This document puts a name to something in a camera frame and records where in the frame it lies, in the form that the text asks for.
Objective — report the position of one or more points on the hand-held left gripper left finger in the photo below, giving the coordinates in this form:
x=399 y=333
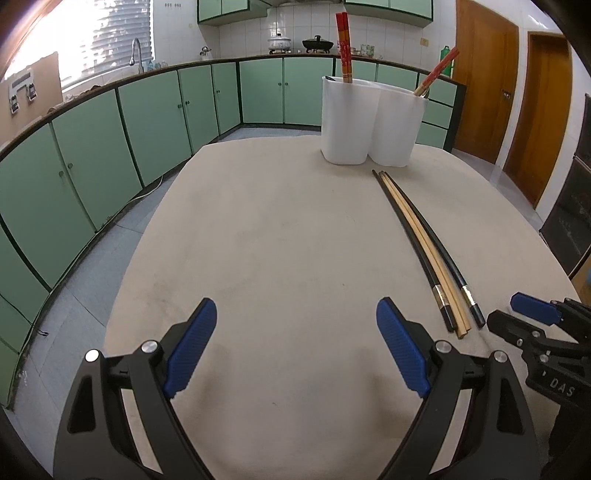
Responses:
x=191 y=346

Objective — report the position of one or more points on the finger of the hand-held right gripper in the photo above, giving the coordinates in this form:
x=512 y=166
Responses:
x=512 y=328
x=535 y=308

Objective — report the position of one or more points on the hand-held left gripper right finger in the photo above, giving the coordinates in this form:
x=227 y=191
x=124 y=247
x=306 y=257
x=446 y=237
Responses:
x=401 y=346

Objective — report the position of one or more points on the black chopstick with metal band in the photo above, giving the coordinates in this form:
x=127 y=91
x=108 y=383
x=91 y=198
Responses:
x=447 y=318
x=475 y=314

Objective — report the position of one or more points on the plain wooden chopstick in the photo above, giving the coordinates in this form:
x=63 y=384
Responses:
x=462 y=319
x=455 y=321

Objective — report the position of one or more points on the white two-compartment utensil holder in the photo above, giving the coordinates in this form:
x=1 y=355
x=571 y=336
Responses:
x=351 y=124

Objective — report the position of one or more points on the dark display cabinet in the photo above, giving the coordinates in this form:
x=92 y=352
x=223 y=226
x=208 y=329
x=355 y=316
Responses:
x=572 y=194

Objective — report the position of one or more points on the plain wooden door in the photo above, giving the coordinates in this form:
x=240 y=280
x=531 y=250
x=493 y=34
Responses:
x=540 y=120

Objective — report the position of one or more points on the green base kitchen cabinets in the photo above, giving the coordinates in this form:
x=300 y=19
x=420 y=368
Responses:
x=92 y=152

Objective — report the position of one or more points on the green thermos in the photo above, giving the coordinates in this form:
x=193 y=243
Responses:
x=446 y=64

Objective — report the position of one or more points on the cloth on counter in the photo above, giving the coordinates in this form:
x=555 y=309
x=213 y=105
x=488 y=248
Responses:
x=83 y=93

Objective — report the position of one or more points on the bottles beside faucet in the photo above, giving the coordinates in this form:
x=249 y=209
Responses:
x=157 y=65

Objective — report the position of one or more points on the patterned cup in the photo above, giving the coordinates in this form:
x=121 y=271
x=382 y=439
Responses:
x=367 y=50

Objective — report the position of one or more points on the metal kitchen faucet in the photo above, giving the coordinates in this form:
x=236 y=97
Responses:
x=136 y=46

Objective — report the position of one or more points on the cardboard board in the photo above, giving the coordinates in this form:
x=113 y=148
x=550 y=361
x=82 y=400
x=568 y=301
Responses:
x=48 y=76

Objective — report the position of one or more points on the white device on board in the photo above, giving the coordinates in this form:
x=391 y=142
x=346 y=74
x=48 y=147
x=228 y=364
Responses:
x=22 y=87

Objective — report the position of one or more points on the black wok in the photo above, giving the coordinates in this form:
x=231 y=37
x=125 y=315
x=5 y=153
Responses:
x=317 y=44

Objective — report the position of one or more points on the window with white blinds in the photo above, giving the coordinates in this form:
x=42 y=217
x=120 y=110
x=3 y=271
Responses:
x=115 y=41

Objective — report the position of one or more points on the white cooking pot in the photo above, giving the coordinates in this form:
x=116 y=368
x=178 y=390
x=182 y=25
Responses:
x=280 y=43

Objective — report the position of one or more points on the green wall kitchen cabinets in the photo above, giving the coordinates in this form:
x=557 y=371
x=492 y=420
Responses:
x=231 y=9

